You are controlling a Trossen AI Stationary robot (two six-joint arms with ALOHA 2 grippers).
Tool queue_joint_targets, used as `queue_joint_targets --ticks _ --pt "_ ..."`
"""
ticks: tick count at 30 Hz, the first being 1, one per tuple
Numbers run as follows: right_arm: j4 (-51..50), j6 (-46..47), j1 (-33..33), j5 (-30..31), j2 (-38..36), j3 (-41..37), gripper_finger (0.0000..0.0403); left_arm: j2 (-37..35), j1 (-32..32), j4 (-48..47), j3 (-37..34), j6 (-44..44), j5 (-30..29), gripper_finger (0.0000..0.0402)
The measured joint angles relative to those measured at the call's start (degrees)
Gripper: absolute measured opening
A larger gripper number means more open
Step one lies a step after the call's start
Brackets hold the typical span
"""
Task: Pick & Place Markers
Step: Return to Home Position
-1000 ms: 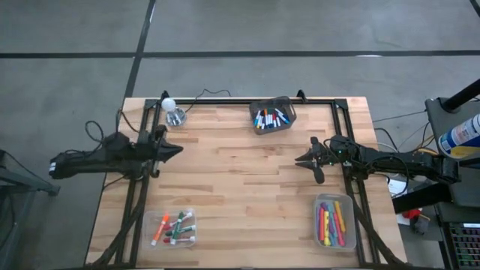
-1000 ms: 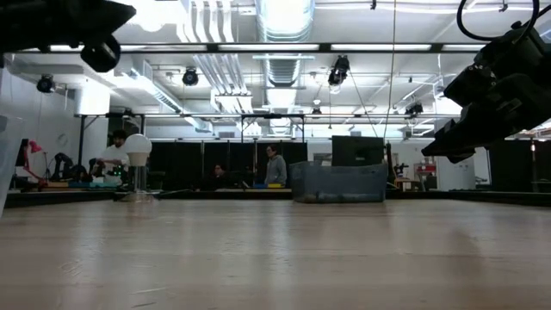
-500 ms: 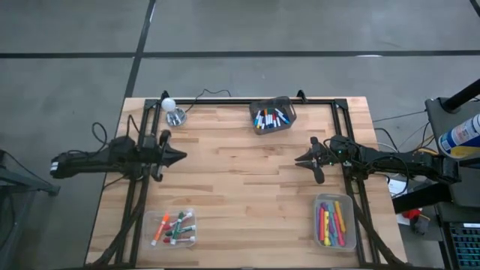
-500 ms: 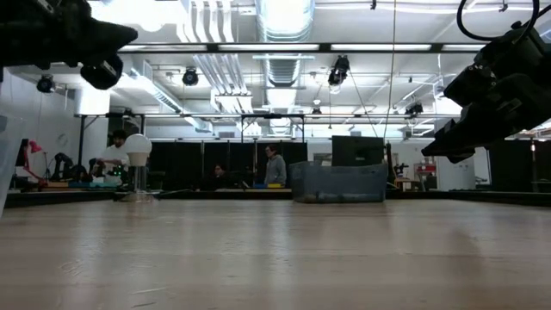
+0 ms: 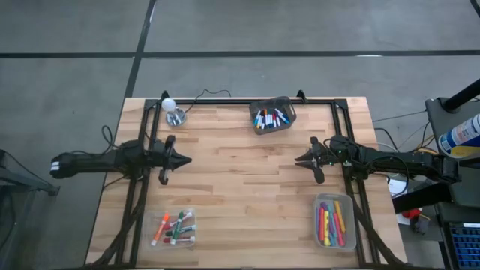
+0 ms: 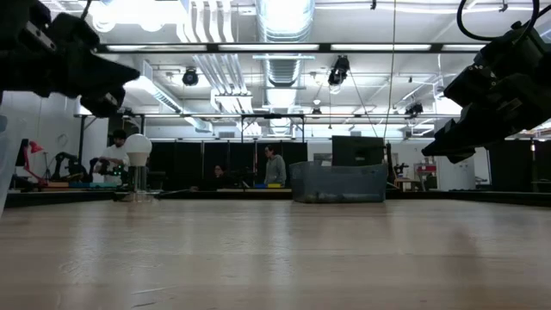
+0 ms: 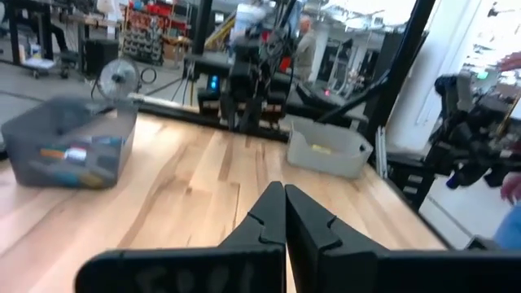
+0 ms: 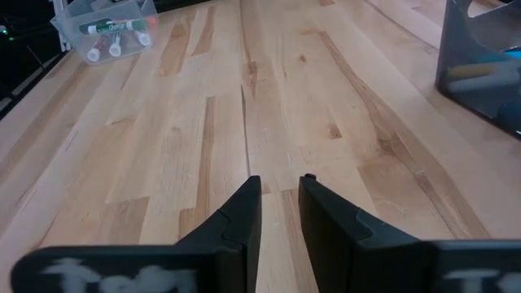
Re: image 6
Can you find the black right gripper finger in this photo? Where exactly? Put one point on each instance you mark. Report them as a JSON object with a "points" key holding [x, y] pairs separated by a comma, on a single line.
{"points": [[486, 129], [460, 156]]}

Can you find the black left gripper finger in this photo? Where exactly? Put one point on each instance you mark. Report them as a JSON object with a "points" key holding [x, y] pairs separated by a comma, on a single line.
{"points": [[105, 103], [99, 77]]}

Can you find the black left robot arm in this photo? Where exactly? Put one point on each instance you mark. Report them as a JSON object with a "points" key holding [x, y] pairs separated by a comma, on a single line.
{"points": [[17, 10]]}

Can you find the black background robot arm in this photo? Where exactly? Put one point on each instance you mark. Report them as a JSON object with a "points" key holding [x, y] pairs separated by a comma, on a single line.
{"points": [[69, 161]]}

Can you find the white square pillar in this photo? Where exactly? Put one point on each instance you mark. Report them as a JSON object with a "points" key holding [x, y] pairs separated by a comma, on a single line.
{"points": [[456, 176]]}

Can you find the red cart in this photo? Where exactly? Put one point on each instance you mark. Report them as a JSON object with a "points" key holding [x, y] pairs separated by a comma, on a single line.
{"points": [[426, 169]]}

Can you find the black partition panels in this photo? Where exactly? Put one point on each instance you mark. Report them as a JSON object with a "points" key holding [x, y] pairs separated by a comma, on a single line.
{"points": [[189, 163], [512, 168]]}

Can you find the person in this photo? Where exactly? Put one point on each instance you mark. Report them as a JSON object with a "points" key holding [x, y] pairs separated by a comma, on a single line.
{"points": [[275, 172], [113, 157], [218, 172]]}

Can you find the white bulb table lamp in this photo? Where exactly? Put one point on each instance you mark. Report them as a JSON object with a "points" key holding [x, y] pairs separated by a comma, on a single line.
{"points": [[138, 148]]}

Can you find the black ceiling spotlight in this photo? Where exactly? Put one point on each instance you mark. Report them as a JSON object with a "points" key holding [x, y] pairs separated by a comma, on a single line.
{"points": [[190, 77], [338, 71], [414, 109]]}

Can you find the red desk lamp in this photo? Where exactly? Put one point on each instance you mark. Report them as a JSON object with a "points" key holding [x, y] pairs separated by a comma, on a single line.
{"points": [[35, 147]]}

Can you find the far table blue mat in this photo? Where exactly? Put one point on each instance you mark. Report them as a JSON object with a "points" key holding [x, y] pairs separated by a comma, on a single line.
{"points": [[86, 185]]}

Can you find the black monitor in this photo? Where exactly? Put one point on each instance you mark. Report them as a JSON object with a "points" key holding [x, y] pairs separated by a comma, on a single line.
{"points": [[357, 150]]}

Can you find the black overhead light beam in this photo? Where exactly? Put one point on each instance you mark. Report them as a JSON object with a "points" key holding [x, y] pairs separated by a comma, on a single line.
{"points": [[211, 48]]}

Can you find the dark smoky plastic bin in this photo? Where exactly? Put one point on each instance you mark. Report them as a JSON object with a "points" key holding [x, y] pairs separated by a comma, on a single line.
{"points": [[340, 183]]}

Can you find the blue yellow blocks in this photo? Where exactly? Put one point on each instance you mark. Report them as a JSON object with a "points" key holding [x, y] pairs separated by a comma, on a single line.
{"points": [[273, 185]]}

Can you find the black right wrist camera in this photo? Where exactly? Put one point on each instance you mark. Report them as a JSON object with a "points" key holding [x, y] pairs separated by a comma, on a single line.
{"points": [[516, 51]]}

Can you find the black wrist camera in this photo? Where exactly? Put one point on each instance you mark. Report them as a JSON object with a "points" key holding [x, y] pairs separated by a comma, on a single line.
{"points": [[73, 30], [516, 51]]}

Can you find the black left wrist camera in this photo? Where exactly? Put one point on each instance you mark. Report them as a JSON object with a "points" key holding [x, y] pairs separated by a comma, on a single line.
{"points": [[73, 30]]}

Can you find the white rectangular ceiling duct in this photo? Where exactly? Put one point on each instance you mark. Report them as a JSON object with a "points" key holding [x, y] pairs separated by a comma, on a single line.
{"points": [[163, 97]]}

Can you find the black far rig frame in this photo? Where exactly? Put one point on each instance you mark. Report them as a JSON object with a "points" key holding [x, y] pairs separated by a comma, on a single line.
{"points": [[275, 115]]}

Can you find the round silver ceiling duct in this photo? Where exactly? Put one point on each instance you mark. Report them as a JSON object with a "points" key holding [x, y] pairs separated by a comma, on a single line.
{"points": [[284, 26]]}

